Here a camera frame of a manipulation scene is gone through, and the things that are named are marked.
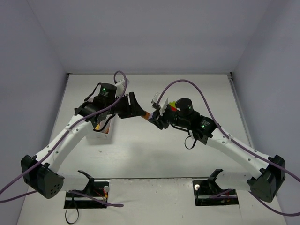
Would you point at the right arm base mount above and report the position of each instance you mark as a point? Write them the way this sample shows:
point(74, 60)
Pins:
point(208, 193)

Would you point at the green stepped lego brick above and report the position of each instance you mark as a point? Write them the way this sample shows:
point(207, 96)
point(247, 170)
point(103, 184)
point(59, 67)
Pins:
point(172, 104)

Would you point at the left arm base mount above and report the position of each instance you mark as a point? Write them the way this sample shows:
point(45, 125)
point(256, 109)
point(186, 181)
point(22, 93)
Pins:
point(94, 196)

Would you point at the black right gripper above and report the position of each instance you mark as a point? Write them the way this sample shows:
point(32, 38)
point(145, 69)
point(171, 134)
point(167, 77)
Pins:
point(161, 117)

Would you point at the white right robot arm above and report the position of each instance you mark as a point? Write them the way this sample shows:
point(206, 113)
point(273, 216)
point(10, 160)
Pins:
point(261, 174)

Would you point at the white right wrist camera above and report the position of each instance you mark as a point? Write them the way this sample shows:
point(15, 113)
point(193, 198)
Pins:
point(160, 105)

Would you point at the brown lego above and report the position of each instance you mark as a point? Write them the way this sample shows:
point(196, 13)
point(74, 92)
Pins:
point(147, 116)

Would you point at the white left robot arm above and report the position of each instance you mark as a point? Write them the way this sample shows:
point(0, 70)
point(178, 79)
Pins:
point(40, 171)

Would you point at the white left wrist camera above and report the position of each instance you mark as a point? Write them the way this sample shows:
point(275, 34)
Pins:
point(121, 87)

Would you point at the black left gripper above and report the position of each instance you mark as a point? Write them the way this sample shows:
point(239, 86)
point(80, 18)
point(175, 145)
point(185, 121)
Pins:
point(125, 106)

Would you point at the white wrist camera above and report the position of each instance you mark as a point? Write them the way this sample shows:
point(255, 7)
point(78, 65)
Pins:
point(160, 105)
point(121, 87)

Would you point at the white divided sorting container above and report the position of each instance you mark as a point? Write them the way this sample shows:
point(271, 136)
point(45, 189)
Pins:
point(101, 135)

